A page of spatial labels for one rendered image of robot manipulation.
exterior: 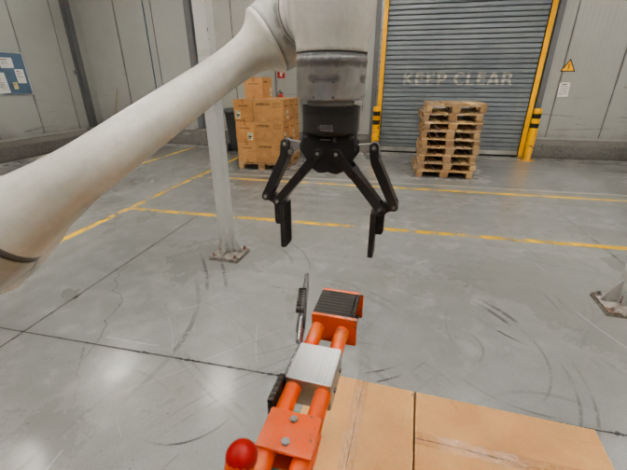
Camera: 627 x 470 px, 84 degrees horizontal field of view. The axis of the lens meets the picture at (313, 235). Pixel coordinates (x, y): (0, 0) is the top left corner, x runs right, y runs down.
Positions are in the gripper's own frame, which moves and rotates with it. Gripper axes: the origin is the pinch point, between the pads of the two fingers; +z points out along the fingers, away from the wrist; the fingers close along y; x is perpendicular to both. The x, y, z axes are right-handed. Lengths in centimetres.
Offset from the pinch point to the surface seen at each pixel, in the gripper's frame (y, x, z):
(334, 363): 4.1, -12.3, 12.1
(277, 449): 1.0, -25.7, 12.3
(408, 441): 21, 36, 86
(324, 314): 0.5, -3.3, 11.3
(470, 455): 40, 36, 86
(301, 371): 0.3, -14.9, 12.2
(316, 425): 4.2, -22.0, 12.3
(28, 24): -886, 687, -146
